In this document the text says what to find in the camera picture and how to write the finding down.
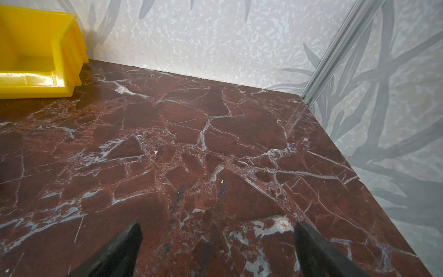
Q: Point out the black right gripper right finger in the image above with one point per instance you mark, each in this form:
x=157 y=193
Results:
x=320 y=258

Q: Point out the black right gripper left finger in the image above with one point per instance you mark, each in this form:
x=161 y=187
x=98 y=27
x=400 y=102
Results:
x=115 y=259

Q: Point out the yellow plastic bin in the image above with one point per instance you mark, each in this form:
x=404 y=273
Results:
x=42 y=54

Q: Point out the aluminium frame post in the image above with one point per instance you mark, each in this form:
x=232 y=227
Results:
x=359 y=18

